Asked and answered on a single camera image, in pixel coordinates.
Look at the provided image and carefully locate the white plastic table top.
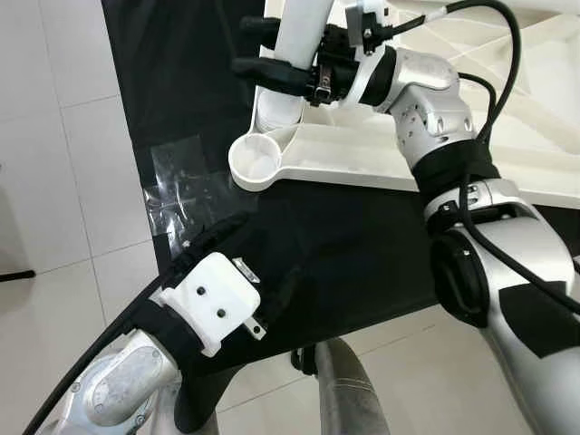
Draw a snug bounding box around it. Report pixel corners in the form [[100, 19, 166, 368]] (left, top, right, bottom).
[[227, 0, 580, 211]]

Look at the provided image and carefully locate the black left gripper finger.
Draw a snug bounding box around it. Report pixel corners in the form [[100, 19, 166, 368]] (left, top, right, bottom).
[[175, 215, 262, 268]]

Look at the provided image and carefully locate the short black right arm cable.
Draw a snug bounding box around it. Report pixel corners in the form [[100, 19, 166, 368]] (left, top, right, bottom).
[[456, 72, 501, 146]]

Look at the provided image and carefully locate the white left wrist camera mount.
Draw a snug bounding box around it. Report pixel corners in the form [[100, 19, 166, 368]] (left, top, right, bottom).
[[160, 251, 266, 359]]

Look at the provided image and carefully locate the black cloth table cover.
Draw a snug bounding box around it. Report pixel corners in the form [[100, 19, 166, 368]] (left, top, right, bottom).
[[100, 0, 580, 434]]

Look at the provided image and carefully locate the clear adhesive tape patch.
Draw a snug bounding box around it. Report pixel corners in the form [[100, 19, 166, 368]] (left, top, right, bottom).
[[145, 136, 244, 238]]

